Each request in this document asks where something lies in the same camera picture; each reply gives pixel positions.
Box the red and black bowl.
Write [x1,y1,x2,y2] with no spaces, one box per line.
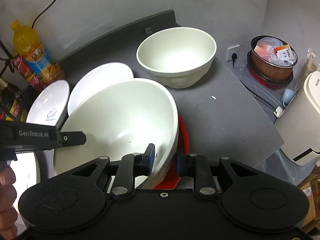
[155,115,189,190]

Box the large white plate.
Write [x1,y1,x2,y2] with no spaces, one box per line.
[15,148,57,188]

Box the white Sweet deep plate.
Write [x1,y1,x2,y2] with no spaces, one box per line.
[26,80,70,127]

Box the cream bowl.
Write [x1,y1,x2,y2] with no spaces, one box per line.
[53,78,178,189]
[136,27,217,89]

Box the small white Bakery plate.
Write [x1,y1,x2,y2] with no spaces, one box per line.
[67,62,134,116]

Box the person's left hand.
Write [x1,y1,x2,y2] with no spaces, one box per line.
[1,166,17,239]

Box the dark soy sauce bottle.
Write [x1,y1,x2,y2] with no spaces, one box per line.
[1,77,30,122]

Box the lower red drink can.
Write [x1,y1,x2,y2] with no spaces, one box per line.
[26,73,45,93]

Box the red drink can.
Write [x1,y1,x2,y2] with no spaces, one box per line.
[26,73,45,93]
[11,54,34,82]

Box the upper red drink can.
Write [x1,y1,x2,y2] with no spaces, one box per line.
[11,54,34,82]

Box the orange juice bottle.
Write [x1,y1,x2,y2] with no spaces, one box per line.
[10,20,65,85]

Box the cream electric kettle appliance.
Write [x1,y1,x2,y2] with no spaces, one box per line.
[275,71,320,166]

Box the light blue mug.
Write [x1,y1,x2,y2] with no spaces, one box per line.
[281,88,296,108]

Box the cardboard box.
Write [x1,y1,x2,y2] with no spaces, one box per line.
[298,167,319,233]

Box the brown pot with bags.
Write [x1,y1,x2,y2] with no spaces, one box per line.
[247,35,298,90]

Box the low white wall socket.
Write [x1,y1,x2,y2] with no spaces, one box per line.
[226,44,240,61]

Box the black power cable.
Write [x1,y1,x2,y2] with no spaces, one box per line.
[0,0,69,75]

